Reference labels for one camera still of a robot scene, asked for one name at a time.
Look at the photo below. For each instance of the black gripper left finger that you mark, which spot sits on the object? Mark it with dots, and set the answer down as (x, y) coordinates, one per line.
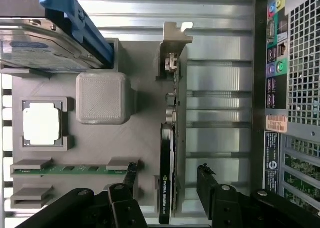
(125, 208)

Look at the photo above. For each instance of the green RAM stick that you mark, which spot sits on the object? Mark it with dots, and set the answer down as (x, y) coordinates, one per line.
(75, 169)

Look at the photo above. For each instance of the silver CPU chip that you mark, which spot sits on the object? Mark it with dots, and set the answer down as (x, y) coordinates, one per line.
(41, 124)

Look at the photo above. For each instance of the grey printed parts rack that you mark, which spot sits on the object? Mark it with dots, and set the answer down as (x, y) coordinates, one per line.
(105, 142)

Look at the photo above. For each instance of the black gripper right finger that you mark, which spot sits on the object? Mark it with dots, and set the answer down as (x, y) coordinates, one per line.
(225, 208)

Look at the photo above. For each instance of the black open PC case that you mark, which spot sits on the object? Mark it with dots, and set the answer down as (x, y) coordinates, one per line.
(300, 62)

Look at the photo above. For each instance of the hard disk with blue caddy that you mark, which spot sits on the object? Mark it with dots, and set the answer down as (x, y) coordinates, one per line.
(37, 50)

